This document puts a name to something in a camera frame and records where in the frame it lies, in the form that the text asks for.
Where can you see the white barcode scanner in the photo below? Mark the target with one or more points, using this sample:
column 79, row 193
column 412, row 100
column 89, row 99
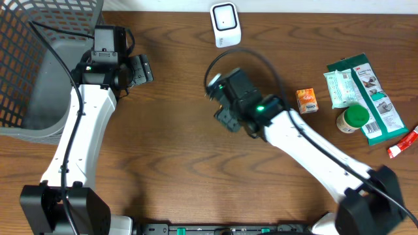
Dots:
column 226, row 24

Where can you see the mint green wipes pack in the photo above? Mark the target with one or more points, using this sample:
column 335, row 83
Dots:
column 341, row 88

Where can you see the orange small carton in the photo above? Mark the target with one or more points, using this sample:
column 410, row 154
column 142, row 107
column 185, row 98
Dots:
column 306, row 101

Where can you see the red snack stick packet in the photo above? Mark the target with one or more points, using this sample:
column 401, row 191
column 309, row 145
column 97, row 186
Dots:
column 403, row 144

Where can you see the green lid spice jar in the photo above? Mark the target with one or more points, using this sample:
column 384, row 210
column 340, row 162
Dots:
column 352, row 118

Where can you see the grey plastic mesh basket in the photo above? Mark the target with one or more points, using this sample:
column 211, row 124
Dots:
column 35, row 89

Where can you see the green 3M glove package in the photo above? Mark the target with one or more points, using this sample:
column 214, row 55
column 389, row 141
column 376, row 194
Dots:
column 385, row 122

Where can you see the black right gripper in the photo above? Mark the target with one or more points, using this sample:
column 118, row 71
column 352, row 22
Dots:
column 227, row 117

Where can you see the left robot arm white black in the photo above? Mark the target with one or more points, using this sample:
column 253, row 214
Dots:
column 65, row 202

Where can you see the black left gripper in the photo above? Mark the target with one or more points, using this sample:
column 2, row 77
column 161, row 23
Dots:
column 142, row 68

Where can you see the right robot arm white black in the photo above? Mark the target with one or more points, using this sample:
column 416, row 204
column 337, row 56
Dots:
column 369, row 201

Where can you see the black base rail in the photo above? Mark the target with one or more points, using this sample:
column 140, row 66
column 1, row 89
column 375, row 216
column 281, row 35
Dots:
column 166, row 229

